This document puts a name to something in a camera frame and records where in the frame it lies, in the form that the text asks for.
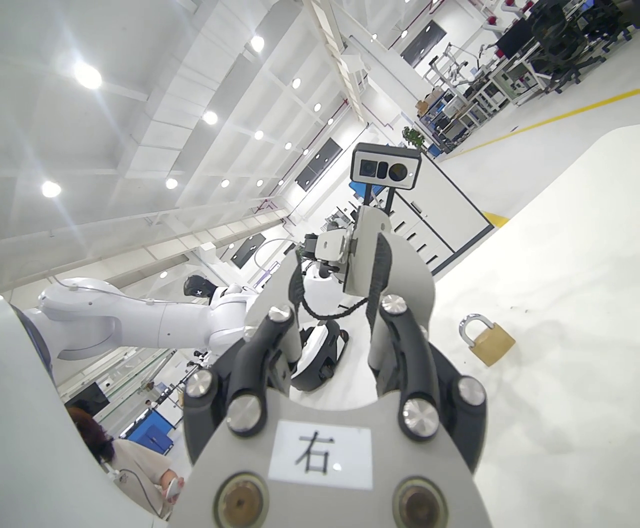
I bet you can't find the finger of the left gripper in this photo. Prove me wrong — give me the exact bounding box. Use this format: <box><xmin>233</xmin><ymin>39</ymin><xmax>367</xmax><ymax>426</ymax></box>
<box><xmin>342</xmin><ymin>204</ymin><xmax>397</xmax><ymax>297</ymax></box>

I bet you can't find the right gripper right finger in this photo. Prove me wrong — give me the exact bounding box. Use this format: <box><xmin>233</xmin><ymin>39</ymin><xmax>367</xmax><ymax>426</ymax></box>
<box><xmin>366</xmin><ymin>231</ymin><xmax>488</xmax><ymax>443</ymax></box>

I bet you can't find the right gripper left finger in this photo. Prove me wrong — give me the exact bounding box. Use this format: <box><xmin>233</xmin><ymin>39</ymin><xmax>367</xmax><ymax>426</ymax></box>
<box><xmin>182</xmin><ymin>242</ymin><xmax>307</xmax><ymax>438</ymax></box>

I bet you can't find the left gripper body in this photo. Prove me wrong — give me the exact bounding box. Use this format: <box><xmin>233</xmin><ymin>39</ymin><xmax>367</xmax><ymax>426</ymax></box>
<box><xmin>299</xmin><ymin>226</ymin><xmax>358</xmax><ymax>269</ymax></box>

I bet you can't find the brass padlock with silver shackle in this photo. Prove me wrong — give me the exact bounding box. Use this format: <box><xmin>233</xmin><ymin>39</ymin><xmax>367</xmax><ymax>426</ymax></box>
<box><xmin>459</xmin><ymin>313</ymin><xmax>517</xmax><ymax>369</ymax></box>

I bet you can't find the white cabinet row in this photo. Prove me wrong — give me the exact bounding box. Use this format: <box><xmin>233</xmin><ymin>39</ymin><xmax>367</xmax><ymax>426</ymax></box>
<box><xmin>360</xmin><ymin>155</ymin><xmax>507</xmax><ymax>277</ymax></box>

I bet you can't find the blue partition panel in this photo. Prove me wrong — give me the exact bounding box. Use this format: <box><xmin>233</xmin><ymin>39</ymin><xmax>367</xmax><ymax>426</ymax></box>
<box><xmin>125</xmin><ymin>411</ymin><xmax>177</xmax><ymax>451</ymax></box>

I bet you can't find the person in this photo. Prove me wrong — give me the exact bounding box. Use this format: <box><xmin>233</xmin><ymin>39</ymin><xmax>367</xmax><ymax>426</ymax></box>
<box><xmin>65</xmin><ymin>405</ymin><xmax>187</xmax><ymax>522</ymax></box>

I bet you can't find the white workbench rack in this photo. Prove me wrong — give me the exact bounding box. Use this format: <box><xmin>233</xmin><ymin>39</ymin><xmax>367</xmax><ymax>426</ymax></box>
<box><xmin>415</xmin><ymin>30</ymin><xmax>548</xmax><ymax>157</ymax></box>

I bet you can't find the robot body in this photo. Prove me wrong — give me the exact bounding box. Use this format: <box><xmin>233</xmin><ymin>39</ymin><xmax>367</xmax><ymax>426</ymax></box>
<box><xmin>0</xmin><ymin>295</ymin><xmax>168</xmax><ymax>528</ymax></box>

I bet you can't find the black cable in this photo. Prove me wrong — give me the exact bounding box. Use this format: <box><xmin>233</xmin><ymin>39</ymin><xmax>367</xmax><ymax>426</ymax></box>
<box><xmin>300</xmin><ymin>295</ymin><xmax>372</xmax><ymax>322</ymax></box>

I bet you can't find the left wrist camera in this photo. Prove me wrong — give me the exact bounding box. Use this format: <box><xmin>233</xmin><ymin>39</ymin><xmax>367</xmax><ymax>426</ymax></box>
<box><xmin>351</xmin><ymin>142</ymin><xmax>423</xmax><ymax>211</ymax></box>

